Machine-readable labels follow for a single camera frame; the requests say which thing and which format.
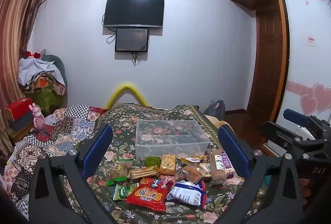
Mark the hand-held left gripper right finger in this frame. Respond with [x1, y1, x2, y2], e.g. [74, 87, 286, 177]
[217, 124, 303, 224]

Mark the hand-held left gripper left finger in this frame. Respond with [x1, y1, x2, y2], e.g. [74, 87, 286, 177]
[28, 123, 114, 224]

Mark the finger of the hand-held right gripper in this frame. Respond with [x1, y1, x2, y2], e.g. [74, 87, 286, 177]
[261, 121, 303, 155]
[283, 109, 311, 127]

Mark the clear packet with green strip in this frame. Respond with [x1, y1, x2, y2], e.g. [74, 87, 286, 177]
[106, 159, 135, 186]

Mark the yellow snack packet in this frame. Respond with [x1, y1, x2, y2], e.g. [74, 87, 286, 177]
[180, 155, 207, 164]

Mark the brown cake packet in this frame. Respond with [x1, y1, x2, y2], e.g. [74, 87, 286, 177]
[180, 164, 203, 184]

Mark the green snack packet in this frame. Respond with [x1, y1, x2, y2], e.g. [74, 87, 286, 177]
[113, 183, 140, 201]

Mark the long cracker packet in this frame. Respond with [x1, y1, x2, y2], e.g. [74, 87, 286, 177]
[128, 166, 159, 179]

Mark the green jelly cup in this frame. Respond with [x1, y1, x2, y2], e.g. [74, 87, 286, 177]
[145, 155, 161, 167]

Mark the clear plastic storage box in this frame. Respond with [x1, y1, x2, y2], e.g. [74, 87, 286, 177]
[135, 119, 211, 160]

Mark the white and blue snack bag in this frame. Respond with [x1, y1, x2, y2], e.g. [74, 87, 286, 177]
[166, 180, 207, 208]

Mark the orange rice cracker packet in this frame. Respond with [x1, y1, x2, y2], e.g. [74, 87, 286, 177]
[159, 154, 177, 176]

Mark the red snack bag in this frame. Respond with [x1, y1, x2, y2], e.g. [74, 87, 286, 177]
[125, 178, 174, 213]

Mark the purple biscuit roll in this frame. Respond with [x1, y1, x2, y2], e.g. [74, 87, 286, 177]
[221, 152, 237, 179]

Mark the brown biscuit roll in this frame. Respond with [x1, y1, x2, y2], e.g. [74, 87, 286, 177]
[209, 150, 226, 185]

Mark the tan cloth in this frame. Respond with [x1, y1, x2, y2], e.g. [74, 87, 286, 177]
[214, 120, 231, 130]

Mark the dark floral blanket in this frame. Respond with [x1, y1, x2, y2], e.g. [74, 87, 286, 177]
[55, 102, 272, 224]

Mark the small bread packet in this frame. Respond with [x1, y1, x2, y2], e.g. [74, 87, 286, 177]
[199, 162, 213, 179]

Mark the patchwork quilt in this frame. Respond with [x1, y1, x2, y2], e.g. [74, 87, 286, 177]
[0, 105, 109, 217]

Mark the grey bag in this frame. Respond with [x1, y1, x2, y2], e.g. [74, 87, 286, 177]
[204, 100, 225, 121]

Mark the white heart-print wardrobe door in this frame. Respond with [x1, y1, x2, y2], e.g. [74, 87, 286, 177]
[274, 0, 331, 126]

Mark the brown wooden door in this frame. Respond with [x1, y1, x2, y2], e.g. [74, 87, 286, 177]
[248, 7, 289, 121]

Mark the yellow foam tube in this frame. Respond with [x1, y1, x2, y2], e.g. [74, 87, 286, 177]
[106, 82, 150, 109]

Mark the pink plush toy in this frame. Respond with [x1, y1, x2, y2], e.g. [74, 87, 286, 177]
[29, 103, 44, 134]

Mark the dark box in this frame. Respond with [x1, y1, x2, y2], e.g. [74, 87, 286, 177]
[8, 110, 35, 131]

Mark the red box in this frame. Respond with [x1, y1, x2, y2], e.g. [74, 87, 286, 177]
[5, 97, 34, 121]

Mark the teal chair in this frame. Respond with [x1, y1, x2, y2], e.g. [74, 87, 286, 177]
[41, 55, 68, 87]

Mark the pile of clothes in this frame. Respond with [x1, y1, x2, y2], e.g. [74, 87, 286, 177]
[18, 55, 68, 116]

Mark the striped brown curtain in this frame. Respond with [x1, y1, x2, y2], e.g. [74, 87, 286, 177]
[0, 0, 53, 152]

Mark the black television cable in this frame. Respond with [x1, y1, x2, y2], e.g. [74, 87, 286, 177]
[106, 28, 117, 44]

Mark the small black wall monitor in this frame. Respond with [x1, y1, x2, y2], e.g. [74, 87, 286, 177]
[115, 28, 150, 52]

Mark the black wall television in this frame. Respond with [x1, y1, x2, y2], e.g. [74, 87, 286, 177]
[103, 0, 165, 29]

